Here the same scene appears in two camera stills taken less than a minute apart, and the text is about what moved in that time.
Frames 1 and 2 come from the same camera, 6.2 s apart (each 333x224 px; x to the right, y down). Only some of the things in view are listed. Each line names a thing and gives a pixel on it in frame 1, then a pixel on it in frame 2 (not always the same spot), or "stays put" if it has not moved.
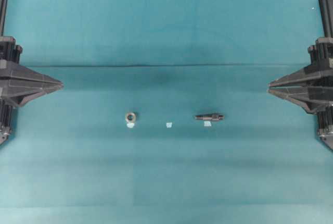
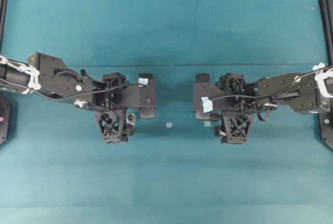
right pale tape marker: [207, 123] stays put
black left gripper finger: [22, 96] to [110, 123]
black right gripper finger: [313, 100] to [235, 127]
